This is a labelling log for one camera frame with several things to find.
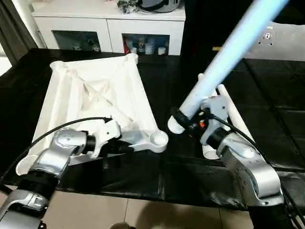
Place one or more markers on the small yellow label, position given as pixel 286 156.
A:
pixel 217 48

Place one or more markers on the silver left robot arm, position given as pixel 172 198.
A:
pixel 45 167

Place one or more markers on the white plastic table top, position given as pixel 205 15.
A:
pixel 100 90

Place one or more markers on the white plastic table leg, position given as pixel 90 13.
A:
pixel 233 112
pixel 228 52
pixel 209 151

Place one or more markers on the white glass-door cabinet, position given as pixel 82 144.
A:
pixel 105 21

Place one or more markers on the grey round helmet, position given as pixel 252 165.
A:
pixel 159 5

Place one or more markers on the small clutter pile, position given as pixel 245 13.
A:
pixel 127 5

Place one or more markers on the light grey pillow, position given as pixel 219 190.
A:
pixel 281 43

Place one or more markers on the black work mat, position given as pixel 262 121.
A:
pixel 167 86

